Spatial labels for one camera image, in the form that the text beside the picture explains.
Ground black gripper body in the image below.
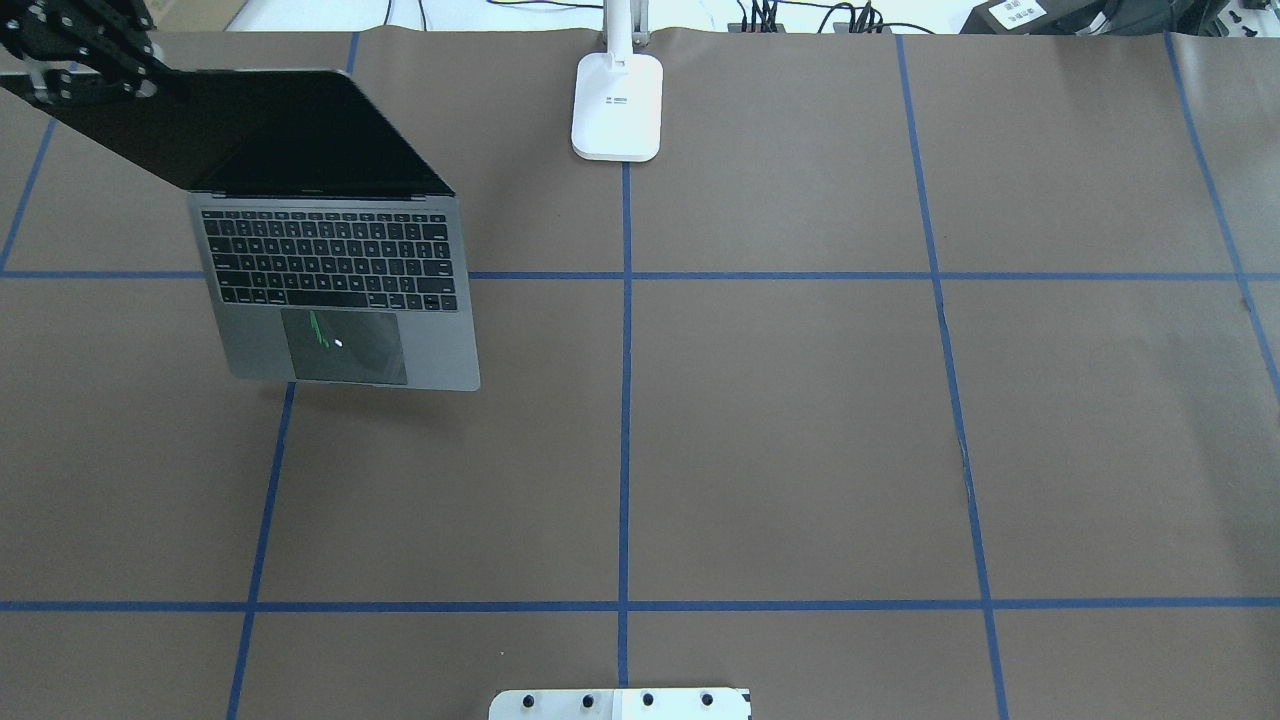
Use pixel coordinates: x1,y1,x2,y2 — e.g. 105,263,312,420
1,1,172,105

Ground grey laptop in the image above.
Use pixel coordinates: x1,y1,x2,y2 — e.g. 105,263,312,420
3,69,481,391

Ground white desk lamp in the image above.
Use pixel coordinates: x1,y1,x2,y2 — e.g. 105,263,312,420
570,1,664,163

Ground black power adapter box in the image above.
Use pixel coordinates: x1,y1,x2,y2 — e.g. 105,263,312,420
960,1,1105,35

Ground white camera pillar with base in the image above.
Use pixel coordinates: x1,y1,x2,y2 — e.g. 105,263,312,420
486,687,753,719

